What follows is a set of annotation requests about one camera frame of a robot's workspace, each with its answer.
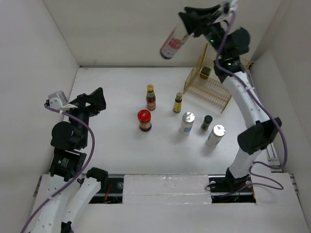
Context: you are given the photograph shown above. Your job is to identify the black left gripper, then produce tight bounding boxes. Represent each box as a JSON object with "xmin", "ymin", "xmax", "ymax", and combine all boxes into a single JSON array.
[{"xmin": 65, "ymin": 87, "xmax": 106, "ymax": 147}]

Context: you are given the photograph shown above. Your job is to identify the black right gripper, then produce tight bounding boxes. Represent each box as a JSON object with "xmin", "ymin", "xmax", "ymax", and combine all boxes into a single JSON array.
[{"xmin": 177, "ymin": 4, "xmax": 227, "ymax": 58}]

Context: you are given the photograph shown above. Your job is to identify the clear bottle black cap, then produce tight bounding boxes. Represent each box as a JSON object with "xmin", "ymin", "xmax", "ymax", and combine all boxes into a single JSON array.
[{"xmin": 160, "ymin": 23, "xmax": 189, "ymax": 60}]

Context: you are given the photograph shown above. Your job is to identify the red lid sauce jar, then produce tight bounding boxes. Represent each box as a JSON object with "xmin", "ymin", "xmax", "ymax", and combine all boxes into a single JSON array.
[{"xmin": 138, "ymin": 109, "xmax": 152, "ymax": 132}]

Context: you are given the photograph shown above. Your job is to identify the glass oil bottle gold spout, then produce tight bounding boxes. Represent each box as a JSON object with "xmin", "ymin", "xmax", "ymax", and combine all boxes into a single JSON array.
[{"xmin": 199, "ymin": 67, "xmax": 211, "ymax": 80}]

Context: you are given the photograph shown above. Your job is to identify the tall sauce bottle yellow cap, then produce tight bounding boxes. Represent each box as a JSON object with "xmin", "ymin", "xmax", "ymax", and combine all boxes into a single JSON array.
[{"xmin": 146, "ymin": 84, "xmax": 156, "ymax": 111}]

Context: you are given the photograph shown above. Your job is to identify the small yellow label bottle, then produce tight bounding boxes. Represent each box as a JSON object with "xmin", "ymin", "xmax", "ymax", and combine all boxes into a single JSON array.
[{"xmin": 173, "ymin": 92, "xmax": 182, "ymax": 113}]

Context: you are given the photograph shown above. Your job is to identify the white shaker silver lid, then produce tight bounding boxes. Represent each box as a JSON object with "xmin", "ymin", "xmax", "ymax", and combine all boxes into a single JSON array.
[
  {"xmin": 206, "ymin": 125, "xmax": 226, "ymax": 147},
  {"xmin": 179, "ymin": 112, "xmax": 195, "ymax": 135}
]

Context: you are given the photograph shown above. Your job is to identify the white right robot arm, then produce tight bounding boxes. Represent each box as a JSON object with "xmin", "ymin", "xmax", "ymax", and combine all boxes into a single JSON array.
[{"xmin": 179, "ymin": 0, "xmax": 282, "ymax": 193}]

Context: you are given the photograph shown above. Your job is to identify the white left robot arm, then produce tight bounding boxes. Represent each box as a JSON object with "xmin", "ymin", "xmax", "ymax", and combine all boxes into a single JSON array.
[{"xmin": 21, "ymin": 87, "xmax": 108, "ymax": 233}]

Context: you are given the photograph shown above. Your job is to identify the small dark spice jar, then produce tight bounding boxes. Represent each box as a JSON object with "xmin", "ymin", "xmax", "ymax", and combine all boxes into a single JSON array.
[{"xmin": 201, "ymin": 115, "xmax": 213, "ymax": 131}]

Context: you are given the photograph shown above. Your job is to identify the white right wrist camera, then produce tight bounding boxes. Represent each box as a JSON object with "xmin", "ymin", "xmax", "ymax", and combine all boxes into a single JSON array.
[{"xmin": 221, "ymin": 0, "xmax": 238, "ymax": 14}]

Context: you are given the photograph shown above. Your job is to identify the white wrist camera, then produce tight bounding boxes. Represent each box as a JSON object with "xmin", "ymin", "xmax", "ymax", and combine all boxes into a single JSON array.
[
  {"xmin": 47, "ymin": 91, "xmax": 78, "ymax": 111},
  {"xmin": 221, "ymin": 0, "xmax": 238, "ymax": 14}
]

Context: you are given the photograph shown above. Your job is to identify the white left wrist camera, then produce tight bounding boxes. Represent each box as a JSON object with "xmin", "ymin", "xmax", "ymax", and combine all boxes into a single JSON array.
[{"xmin": 47, "ymin": 91, "xmax": 78, "ymax": 111}]

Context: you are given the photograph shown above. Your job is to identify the gold wire rack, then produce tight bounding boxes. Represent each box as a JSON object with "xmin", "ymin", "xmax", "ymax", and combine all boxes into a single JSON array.
[{"xmin": 183, "ymin": 43, "xmax": 252, "ymax": 115}]

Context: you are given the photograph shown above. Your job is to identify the metal base rail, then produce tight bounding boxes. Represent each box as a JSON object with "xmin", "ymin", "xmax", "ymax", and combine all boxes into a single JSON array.
[{"xmin": 90, "ymin": 174, "xmax": 256, "ymax": 205}]

